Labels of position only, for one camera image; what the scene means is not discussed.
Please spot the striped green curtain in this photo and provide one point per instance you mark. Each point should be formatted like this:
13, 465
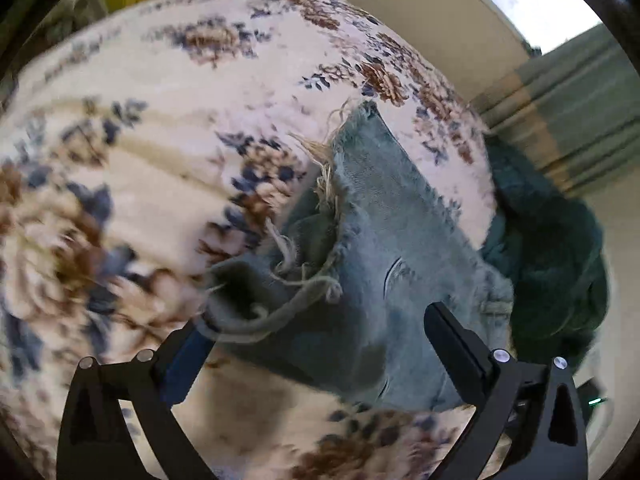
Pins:
560, 120

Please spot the frayed blue denim pants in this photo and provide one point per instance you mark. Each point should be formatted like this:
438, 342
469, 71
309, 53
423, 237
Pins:
400, 240

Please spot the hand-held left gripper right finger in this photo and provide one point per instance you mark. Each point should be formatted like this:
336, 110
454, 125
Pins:
456, 346

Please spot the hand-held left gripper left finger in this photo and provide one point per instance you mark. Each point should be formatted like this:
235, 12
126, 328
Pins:
186, 360

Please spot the dark green cloth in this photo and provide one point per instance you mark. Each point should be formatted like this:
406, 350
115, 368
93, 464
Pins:
545, 260

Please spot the floral printed blanket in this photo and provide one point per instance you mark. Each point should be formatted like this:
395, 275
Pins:
150, 160

